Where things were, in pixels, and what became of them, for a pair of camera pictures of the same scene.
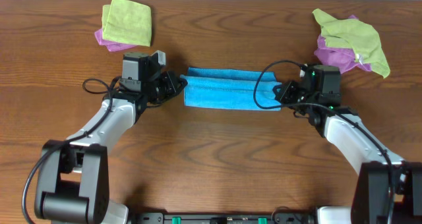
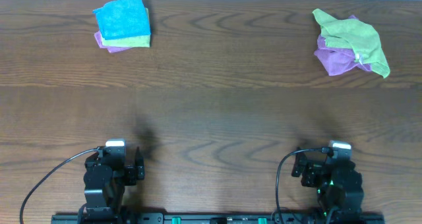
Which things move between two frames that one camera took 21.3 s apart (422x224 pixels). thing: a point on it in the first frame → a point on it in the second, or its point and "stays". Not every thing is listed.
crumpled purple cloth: [345, 58] stays
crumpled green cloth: [354, 35] stays
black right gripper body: [294, 95] → [313, 178]
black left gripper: [169, 84] → [130, 172]
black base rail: [275, 218] stays
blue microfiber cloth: [231, 89] → [123, 18]
